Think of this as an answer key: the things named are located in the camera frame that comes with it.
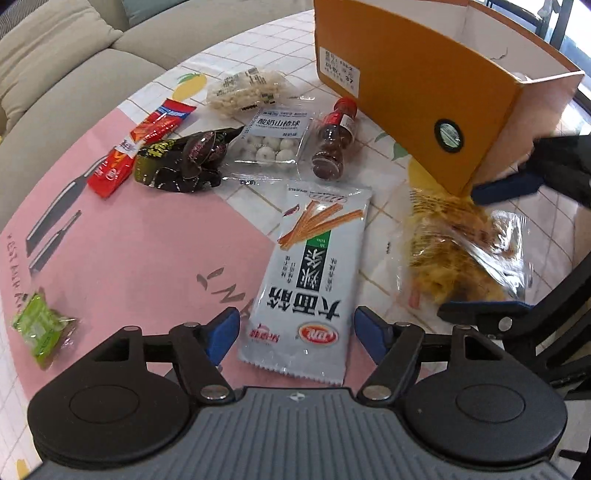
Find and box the large white snack packet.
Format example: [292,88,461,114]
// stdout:
[238,184,374,387]

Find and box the beige cushion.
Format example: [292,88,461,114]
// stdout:
[0,0,124,132]

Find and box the clear bag of yellow snacks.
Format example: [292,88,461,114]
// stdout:
[383,185,539,310]

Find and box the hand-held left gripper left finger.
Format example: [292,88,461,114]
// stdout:
[88,307,241,401]

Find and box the orange cardboard box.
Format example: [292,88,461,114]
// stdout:
[313,0,586,198]

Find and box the red snack packet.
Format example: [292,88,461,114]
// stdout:
[88,99,198,199]

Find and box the beige sofa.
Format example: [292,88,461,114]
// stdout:
[0,0,319,227]

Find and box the clear packet of white beans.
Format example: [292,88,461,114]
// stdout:
[205,67,289,121]

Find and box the teal cushion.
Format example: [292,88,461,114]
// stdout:
[124,0,155,26]

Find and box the green candy packet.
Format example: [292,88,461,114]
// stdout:
[11,291,79,370]

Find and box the dark window railing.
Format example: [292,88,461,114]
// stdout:
[485,0,561,49]

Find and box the small red-capped bottle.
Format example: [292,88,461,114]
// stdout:
[311,97,360,181]

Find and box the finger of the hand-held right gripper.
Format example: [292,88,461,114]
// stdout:
[436,277,591,365]
[472,134,591,208]

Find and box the black snack packet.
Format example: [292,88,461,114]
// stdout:
[133,126,245,195]

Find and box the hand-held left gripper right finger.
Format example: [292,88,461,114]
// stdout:
[353,305,509,401]

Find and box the clear packet of white balls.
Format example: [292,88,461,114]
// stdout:
[226,105,319,183]

